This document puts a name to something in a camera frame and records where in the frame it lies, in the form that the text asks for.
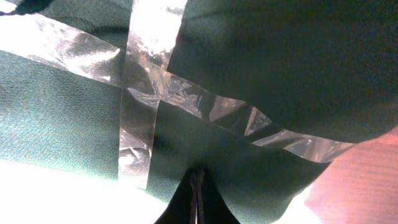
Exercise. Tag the pink folded shirt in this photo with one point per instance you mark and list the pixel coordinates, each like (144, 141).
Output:
(360, 186)

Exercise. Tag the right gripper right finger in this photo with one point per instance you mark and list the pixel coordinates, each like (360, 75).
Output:
(211, 208)

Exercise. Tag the dark green shirt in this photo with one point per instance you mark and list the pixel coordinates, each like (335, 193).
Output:
(106, 104)

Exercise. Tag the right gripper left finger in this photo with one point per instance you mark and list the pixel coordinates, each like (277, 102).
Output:
(182, 208)

